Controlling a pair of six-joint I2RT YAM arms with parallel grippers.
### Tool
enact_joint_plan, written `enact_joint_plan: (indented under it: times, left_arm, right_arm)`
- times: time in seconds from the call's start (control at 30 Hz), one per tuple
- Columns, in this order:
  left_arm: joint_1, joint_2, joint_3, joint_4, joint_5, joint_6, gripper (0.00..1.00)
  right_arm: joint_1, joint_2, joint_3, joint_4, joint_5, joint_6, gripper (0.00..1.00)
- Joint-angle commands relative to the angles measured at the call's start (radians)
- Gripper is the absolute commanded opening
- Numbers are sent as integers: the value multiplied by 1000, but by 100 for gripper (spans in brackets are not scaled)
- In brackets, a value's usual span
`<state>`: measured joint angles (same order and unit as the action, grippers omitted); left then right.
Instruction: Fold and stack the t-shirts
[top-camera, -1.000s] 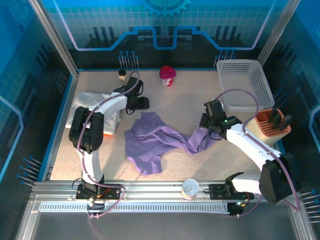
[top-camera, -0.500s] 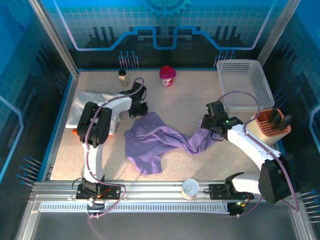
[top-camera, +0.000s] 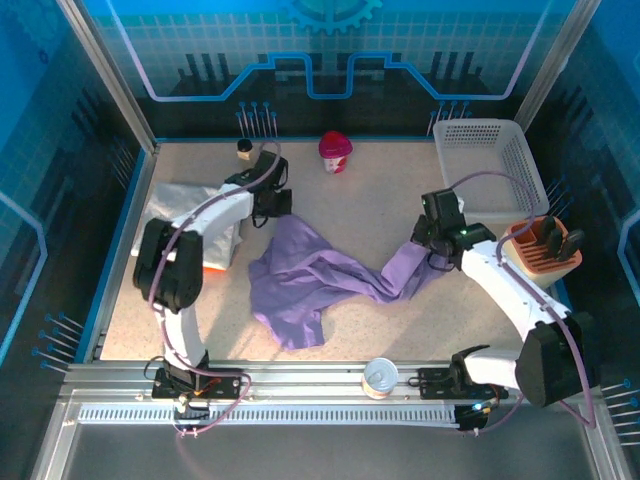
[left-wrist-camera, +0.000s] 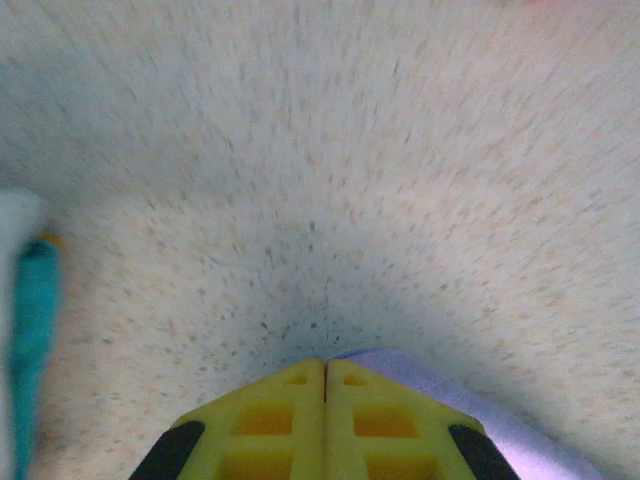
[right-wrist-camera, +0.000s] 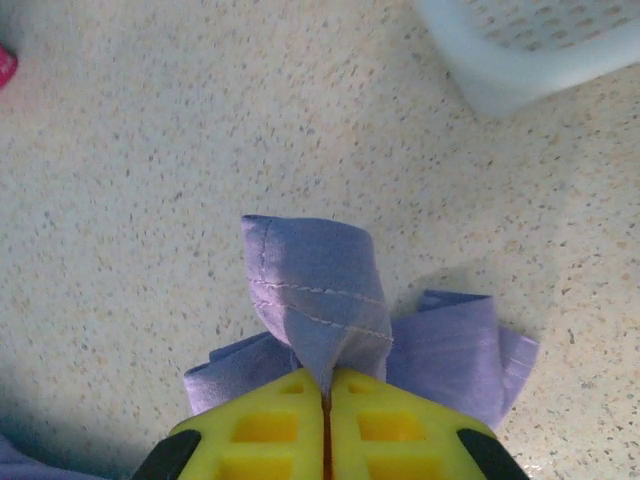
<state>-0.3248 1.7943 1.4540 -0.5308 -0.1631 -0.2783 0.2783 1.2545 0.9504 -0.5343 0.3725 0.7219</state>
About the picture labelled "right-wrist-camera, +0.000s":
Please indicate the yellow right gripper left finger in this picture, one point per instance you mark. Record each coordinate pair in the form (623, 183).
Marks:
(250, 435)

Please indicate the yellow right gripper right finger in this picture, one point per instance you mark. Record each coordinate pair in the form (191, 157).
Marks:
(400, 435)

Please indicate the white perforated plastic basket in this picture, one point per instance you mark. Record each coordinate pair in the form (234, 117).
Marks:
(525, 45)

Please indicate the white cup with pink lid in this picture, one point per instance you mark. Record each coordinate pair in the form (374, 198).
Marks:
(6, 67)

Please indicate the purple printed t-shirt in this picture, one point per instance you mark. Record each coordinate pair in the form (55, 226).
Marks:
(320, 280)

